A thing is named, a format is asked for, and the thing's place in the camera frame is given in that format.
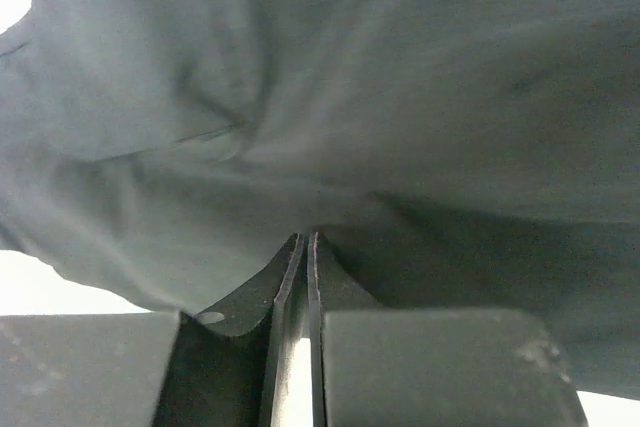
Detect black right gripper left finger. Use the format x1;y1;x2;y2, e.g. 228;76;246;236
1;235;304;426

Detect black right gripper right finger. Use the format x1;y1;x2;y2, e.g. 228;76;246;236
307;233;587;426

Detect black trousers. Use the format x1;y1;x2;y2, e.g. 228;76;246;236
1;0;639;399

